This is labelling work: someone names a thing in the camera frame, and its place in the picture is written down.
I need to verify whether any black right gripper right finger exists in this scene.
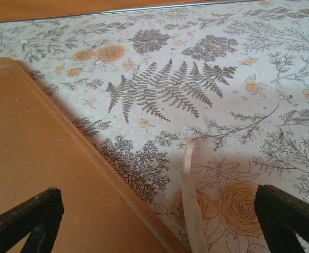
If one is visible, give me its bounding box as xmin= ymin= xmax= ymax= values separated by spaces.
xmin=254 ymin=184 xmax=309 ymax=253

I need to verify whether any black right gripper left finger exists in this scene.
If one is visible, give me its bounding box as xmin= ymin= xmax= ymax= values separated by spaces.
xmin=0 ymin=186 xmax=65 ymax=253

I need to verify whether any brown wooden tray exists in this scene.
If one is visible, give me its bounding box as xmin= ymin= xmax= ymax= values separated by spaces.
xmin=0 ymin=57 xmax=189 ymax=253

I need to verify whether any floral patterned table cover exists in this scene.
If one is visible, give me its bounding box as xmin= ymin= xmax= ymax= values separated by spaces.
xmin=0 ymin=0 xmax=309 ymax=253

